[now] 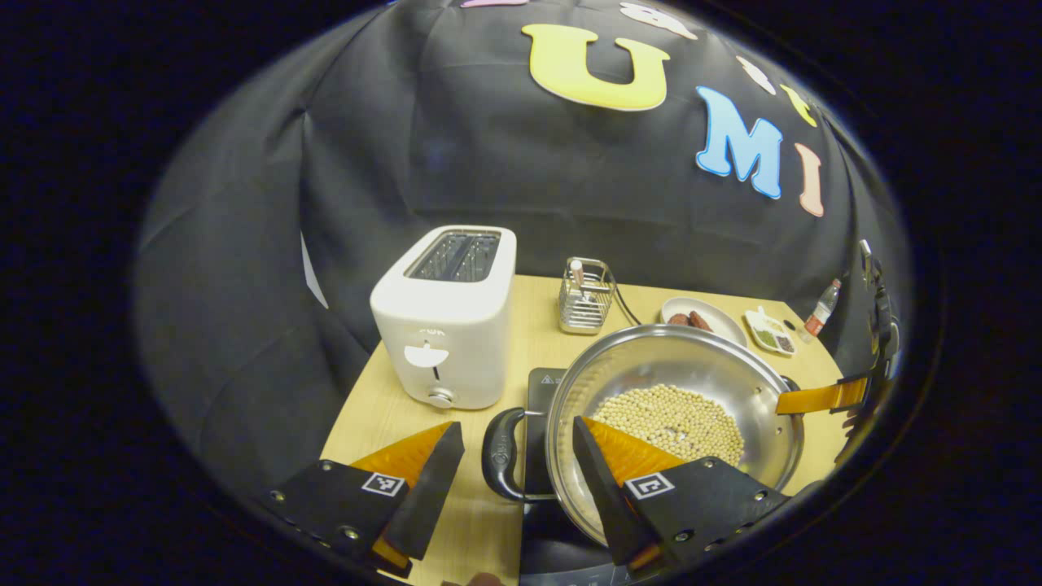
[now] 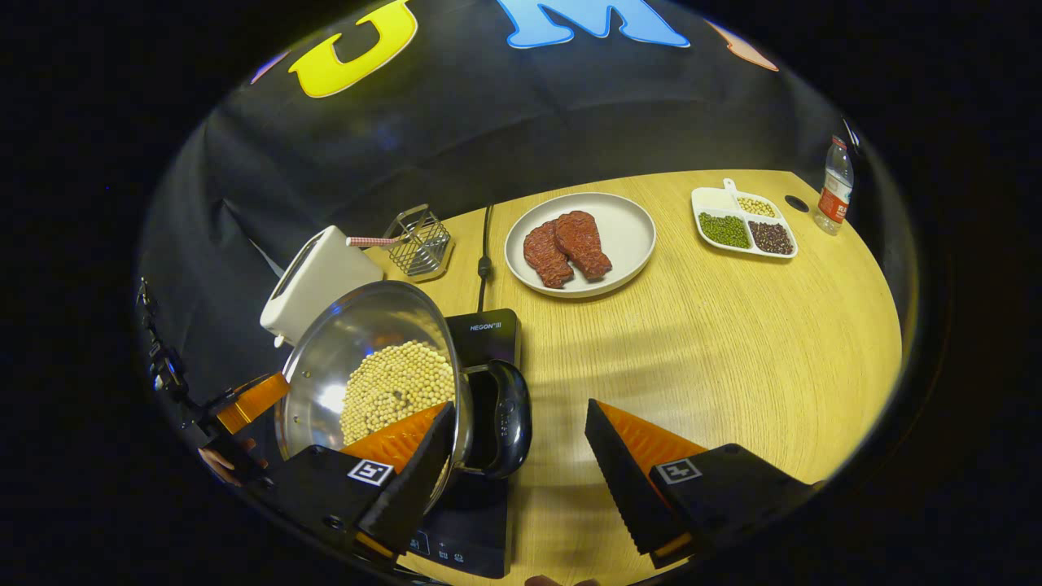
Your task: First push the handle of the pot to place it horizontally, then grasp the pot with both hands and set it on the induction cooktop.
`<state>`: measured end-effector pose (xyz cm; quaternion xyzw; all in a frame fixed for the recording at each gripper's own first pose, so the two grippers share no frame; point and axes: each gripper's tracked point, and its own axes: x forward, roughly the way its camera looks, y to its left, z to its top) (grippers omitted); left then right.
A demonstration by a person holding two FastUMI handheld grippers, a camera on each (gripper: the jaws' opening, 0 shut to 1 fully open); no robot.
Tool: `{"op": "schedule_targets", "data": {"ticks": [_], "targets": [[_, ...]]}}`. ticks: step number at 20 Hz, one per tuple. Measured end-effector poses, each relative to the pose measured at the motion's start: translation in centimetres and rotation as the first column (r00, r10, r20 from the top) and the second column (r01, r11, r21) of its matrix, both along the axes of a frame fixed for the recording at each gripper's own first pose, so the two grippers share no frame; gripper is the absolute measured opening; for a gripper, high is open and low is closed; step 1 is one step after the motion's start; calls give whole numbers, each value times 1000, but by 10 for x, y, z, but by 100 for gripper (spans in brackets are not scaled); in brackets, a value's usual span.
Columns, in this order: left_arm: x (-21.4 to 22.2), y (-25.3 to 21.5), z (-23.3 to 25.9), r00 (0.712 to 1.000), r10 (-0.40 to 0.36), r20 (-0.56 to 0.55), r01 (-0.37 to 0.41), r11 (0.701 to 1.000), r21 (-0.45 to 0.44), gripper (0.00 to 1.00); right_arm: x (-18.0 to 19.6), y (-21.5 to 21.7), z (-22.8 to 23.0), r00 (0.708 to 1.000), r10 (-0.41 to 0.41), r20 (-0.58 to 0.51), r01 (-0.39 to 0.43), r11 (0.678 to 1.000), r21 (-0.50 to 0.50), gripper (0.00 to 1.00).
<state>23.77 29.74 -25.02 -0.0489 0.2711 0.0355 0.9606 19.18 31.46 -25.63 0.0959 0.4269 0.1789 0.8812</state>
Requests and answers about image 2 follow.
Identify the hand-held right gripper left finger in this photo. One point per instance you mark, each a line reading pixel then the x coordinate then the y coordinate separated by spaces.
pixel 415 496

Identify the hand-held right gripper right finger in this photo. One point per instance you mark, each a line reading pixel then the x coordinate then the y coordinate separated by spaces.
pixel 623 488

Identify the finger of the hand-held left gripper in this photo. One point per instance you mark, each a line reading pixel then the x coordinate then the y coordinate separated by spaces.
pixel 254 401

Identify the black induction cooktop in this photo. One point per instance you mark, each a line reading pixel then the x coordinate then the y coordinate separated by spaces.
pixel 488 334

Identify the pile of yellow soybeans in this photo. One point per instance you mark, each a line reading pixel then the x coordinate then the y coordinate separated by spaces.
pixel 391 382

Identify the white toaster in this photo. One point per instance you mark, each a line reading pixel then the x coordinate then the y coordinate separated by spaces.
pixel 326 268

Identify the pink striped straw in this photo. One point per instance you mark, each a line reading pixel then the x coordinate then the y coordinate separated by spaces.
pixel 370 241

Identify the small brown steak piece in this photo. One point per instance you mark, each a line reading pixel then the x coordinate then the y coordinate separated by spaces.
pixel 545 256

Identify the large brown steak piece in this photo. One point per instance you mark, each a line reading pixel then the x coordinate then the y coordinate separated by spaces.
pixel 582 244

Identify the white round plate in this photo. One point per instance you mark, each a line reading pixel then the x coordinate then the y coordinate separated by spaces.
pixel 627 228

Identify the pile of green mung beans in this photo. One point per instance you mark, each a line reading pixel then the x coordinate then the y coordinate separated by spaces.
pixel 724 230

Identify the pile of dark red beans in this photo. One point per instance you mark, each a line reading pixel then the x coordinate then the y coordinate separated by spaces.
pixel 771 238

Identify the white divided dish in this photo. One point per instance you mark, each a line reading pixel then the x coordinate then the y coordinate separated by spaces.
pixel 716 199

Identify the pile of pale beans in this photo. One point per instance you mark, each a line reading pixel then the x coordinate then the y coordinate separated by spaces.
pixel 757 207

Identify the water bottle with red label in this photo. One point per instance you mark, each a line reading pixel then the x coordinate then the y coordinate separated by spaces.
pixel 834 191

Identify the black backdrop cloth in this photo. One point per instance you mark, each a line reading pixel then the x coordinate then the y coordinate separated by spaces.
pixel 488 122

